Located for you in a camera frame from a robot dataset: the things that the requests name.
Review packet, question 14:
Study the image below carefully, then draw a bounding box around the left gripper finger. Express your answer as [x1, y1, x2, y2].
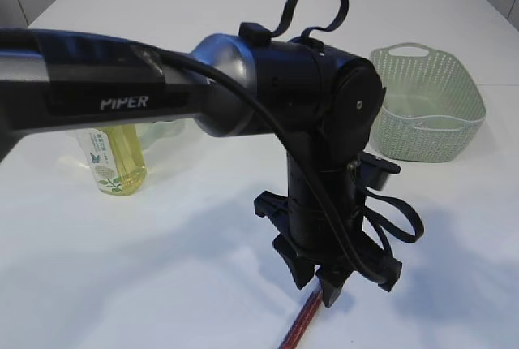
[315, 266, 353, 308]

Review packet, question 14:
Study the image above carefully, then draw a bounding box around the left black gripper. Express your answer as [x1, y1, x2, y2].
[253, 38, 401, 291]

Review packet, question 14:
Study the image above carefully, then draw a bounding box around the red glitter pen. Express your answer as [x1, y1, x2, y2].
[278, 286, 322, 349]

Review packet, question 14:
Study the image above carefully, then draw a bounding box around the clear plastic sheet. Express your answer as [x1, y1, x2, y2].
[402, 115, 442, 129]

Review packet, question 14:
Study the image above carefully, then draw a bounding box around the green tea bottle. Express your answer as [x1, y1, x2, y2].
[76, 124, 147, 196]

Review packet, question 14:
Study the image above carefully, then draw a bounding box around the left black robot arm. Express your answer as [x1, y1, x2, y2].
[1, 28, 401, 305]

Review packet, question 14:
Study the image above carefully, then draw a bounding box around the green woven plastic basket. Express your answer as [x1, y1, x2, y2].
[370, 42, 487, 162]

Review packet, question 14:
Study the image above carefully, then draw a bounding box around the green wavy plastic plate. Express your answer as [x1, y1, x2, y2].
[135, 119, 185, 150]

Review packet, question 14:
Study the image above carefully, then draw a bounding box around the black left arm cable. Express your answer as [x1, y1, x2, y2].
[133, 0, 426, 285]

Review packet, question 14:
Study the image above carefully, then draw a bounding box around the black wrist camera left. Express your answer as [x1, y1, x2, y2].
[359, 152, 401, 191]

